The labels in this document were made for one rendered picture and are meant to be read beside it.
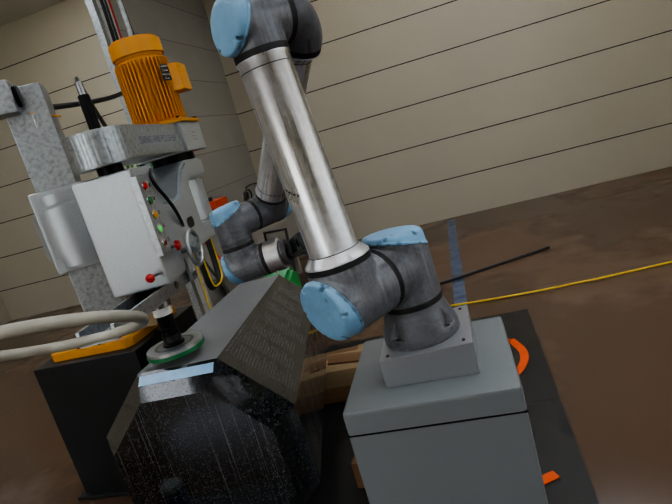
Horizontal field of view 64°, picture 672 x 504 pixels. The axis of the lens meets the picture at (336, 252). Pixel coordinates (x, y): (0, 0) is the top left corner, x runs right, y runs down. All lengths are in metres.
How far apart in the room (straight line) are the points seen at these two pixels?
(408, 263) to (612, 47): 6.18
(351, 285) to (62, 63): 7.70
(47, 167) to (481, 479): 2.40
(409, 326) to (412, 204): 5.84
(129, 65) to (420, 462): 2.04
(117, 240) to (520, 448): 1.43
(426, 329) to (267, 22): 0.74
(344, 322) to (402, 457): 0.37
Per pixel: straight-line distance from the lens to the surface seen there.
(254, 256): 1.48
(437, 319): 1.30
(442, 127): 6.98
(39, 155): 2.99
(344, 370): 3.05
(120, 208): 1.99
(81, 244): 2.91
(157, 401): 2.10
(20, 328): 1.31
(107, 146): 1.97
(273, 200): 1.51
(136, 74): 2.65
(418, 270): 1.25
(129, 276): 2.03
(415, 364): 1.30
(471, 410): 1.25
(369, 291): 1.15
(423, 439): 1.29
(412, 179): 7.04
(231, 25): 1.13
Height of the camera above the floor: 1.46
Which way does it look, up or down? 12 degrees down
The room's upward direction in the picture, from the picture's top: 16 degrees counter-clockwise
